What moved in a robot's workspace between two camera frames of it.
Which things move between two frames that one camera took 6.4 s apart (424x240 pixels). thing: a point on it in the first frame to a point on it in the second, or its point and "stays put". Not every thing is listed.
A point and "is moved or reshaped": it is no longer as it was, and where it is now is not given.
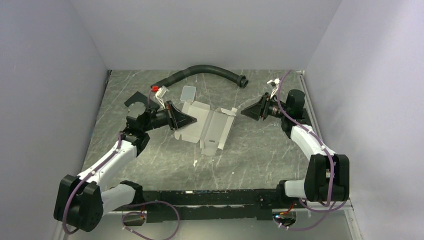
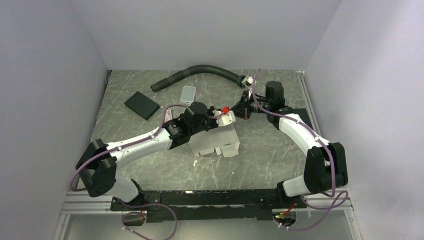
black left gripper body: x=160 y=119 to x=209 y=121
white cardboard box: x=210 y=128 is moved or reshaped
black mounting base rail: x=259 y=204 stays put
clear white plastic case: x=188 y=94 stays put
